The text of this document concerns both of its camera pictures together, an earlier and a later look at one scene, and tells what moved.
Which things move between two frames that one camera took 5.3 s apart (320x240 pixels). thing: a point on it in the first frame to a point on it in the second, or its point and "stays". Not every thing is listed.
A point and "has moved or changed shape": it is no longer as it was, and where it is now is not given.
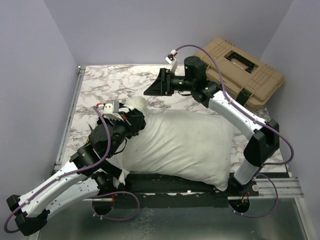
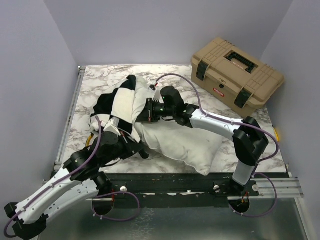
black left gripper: x=133 y=123 to x=131 y=148
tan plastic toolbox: x=248 y=79 stays
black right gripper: x=162 y=85 to x=147 y=115
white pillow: x=195 y=146 has moved or changed shape
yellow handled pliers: x=88 y=140 stays
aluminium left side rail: x=58 y=162 stays
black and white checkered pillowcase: x=137 y=122 to x=118 y=103
